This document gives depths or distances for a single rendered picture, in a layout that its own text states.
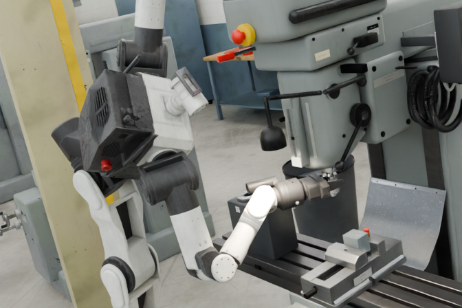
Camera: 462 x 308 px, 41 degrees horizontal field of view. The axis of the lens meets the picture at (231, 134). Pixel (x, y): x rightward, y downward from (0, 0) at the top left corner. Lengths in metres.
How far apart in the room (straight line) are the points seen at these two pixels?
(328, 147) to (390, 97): 0.28
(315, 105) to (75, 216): 1.92
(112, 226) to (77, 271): 1.41
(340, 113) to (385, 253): 0.48
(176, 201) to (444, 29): 0.87
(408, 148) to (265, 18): 0.82
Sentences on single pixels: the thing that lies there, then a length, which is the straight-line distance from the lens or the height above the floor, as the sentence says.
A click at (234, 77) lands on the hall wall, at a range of 9.15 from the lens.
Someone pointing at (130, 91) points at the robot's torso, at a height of 1.66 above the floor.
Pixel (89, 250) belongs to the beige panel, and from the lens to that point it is 3.47.
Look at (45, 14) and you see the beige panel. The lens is 3.25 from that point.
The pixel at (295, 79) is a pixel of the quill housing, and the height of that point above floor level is 1.60.
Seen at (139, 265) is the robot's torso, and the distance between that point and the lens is 2.16.
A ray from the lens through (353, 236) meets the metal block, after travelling 1.97.
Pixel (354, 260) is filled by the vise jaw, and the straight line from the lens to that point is 1.91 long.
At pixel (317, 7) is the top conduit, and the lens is 1.64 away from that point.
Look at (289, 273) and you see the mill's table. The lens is 2.12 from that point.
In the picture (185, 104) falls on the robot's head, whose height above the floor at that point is 1.59.
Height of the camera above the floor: 1.94
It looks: 15 degrees down
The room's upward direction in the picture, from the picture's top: 11 degrees counter-clockwise
